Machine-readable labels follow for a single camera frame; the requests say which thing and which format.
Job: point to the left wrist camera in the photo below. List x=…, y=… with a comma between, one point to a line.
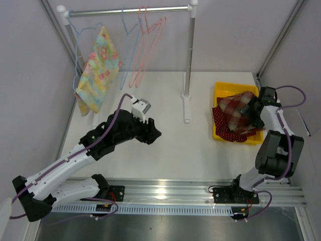
x=139, y=108

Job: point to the yellow plastic tray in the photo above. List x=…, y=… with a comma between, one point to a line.
x=224, y=89

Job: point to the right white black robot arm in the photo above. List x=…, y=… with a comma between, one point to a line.
x=280, y=151

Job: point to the white slotted cable duct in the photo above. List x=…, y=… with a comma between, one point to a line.
x=145, y=209

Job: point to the blue wire hanger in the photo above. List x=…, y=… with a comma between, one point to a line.
x=75, y=36
x=131, y=41

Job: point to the red plaid cloth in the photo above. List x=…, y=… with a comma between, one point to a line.
x=231, y=108

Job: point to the red polka dot cloth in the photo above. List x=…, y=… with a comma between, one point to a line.
x=222, y=132

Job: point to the floral pastel skirt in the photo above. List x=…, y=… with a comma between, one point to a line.
x=100, y=70

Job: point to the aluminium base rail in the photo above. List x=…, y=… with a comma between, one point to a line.
x=195, y=192

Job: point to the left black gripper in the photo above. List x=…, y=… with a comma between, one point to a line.
x=149, y=133

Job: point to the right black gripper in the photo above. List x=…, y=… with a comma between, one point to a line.
x=258, y=122

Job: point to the white metal clothes rack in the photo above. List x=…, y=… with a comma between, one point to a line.
x=190, y=8

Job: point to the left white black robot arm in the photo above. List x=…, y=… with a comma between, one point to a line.
x=40, y=193

